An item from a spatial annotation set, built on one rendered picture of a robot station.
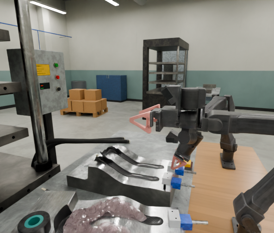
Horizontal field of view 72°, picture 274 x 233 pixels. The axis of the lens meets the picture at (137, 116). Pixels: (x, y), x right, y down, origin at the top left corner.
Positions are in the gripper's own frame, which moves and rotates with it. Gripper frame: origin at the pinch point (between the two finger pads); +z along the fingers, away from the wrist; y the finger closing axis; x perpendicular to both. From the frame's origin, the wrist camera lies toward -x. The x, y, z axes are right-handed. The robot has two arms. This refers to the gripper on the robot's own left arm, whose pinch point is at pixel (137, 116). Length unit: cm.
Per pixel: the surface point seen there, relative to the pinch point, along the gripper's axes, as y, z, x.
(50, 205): 17.5, 25.5, 28.2
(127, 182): -6.9, 7.6, 31.3
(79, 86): -563, 432, 40
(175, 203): -11.0, -12.7, 40.0
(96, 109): -402, 265, 91
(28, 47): -16, 62, -27
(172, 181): -10.8, -11.3, 29.6
